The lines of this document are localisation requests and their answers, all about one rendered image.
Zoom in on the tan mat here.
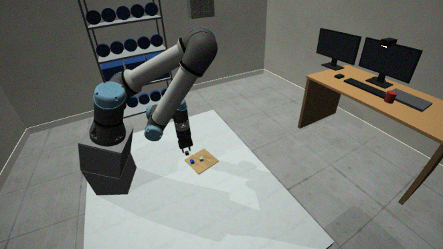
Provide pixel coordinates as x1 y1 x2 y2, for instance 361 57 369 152
184 149 219 175

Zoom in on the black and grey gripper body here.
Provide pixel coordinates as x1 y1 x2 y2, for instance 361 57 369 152
174 119 193 149

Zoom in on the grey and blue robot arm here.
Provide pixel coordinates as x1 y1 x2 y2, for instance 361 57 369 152
89 27 217 147

